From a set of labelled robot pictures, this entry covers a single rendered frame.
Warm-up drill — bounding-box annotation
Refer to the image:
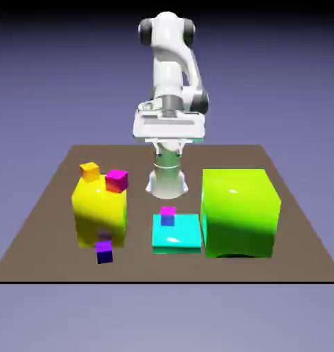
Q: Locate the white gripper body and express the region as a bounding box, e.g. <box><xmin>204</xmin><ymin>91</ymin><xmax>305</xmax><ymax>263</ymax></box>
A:
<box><xmin>132</xmin><ymin>110</ymin><xmax>206</xmax><ymax>144</ymax></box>

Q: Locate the small magenta cube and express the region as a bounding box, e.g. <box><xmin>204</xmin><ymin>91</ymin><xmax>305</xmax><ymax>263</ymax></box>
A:
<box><xmin>104</xmin><ymin>168</ymin><xmax>129</xmax><ymax>194</ymax></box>

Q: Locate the small pink cube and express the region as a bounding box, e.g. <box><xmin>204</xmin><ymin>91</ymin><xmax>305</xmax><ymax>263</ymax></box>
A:
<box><xmin>160</xmin><ymin>206</ymin><xmax>177</xmax><ymax>227</ymax></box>

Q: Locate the small orange cube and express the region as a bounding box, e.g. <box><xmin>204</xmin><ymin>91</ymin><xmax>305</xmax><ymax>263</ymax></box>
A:
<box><xmin>79</xmin><ymin>162</ymin><xmax>101</xmax><ymax>184</ymax></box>

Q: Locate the small purple cube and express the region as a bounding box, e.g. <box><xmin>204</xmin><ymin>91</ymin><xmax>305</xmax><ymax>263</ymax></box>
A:
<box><xmin>95</xmin><ymin>240</ymin><xmax>113</xmax><ymax>265</ymax></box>

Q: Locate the large cyan box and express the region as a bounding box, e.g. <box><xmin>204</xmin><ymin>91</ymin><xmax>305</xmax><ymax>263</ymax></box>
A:
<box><xmin>151</xmin><ymin>213</ymin><xmax>203</xmax><ymax>254</ymax></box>

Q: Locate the large yellow box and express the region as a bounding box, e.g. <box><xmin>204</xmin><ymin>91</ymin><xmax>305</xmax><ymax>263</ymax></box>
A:
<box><xmin>71</xmin><ymin>173</ymin><xmax>128</xmax><ymax>249</ymax></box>

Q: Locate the large green box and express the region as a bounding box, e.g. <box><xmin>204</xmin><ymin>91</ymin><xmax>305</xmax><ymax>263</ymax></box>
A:
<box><xmin>200</xmin><ymin>168</ymin><xmax>282</xmax><ymax>259</ymax></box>

